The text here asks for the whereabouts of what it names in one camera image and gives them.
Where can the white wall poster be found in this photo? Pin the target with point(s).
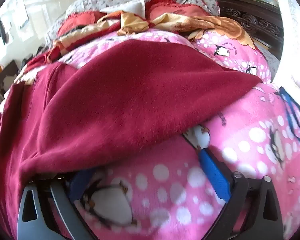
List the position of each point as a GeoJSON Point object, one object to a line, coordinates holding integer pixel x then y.
{"type": "Point", "coordinates": [21, 10]}

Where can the red and orange blanket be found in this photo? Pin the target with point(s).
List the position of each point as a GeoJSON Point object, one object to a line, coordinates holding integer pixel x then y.
{"type": "Point", "coordinates": [170, 10]}

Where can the pink penguin print blanket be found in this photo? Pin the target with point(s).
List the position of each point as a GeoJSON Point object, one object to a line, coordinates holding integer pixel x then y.
{"type": "Point", "coordinates": [240, 135]}

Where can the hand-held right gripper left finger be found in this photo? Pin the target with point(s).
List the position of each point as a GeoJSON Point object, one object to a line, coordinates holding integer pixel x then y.
{"type": "Point", "coordinates": [77, 185]}

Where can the dark red fleece garment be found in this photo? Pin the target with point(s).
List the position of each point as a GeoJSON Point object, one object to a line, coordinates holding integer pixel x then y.
{"type": "Point", "coordinates": [115, 105]}

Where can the white pillow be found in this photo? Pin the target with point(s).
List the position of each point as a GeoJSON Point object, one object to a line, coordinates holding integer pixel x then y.
{"type": "Point", "coordinates": [132, 6]}

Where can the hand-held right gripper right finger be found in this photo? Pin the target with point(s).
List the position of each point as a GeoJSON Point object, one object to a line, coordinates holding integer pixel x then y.
{"type": "Point", "coordinates": [212, 175]}

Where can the dark carved wooden headboard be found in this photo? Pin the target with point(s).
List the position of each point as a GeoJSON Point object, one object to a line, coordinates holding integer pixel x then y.
{"type": "Point", "coordinates": [252, 20]}

